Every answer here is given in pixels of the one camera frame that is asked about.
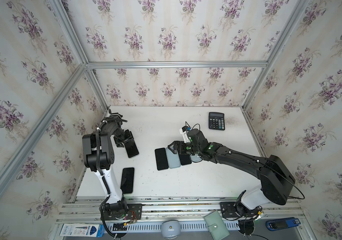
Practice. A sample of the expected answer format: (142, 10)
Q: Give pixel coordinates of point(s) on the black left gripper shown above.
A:
(124, 139)

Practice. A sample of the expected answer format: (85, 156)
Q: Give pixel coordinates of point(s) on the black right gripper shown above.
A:
(184, 147)

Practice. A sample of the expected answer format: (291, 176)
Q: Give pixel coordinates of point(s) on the light blue phone case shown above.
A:
(172, 159)

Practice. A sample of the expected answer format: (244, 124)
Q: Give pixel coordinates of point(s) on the black phone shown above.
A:
(131, 148)
(127, 180)

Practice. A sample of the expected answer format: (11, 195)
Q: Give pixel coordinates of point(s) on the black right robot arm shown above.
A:
(267, 179)

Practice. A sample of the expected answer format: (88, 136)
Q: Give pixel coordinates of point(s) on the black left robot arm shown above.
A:
(98, 156)

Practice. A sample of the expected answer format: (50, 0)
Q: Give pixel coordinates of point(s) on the black desk calculator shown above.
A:
(217, 121)

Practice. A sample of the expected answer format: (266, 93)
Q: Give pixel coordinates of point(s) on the grey round device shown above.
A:
(171, 229)

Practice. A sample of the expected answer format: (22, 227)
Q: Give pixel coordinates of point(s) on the green wallet pouch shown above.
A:
(216, 226)

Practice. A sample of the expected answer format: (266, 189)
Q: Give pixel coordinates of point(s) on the blue white box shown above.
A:
(82, 230)

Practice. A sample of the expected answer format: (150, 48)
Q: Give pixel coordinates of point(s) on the black round puck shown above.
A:
(246, 228)

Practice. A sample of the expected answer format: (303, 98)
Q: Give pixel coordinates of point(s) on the blue handheld device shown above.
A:
(281, 224)

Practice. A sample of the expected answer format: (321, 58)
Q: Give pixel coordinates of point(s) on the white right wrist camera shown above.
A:
(184, 132)

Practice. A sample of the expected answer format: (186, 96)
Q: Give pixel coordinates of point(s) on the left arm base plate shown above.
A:
(133, 212)

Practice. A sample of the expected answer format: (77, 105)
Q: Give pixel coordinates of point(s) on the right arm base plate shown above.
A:
(235, 210)

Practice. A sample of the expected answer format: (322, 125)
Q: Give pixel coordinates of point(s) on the white perforated cable tray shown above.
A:
(155, 227)

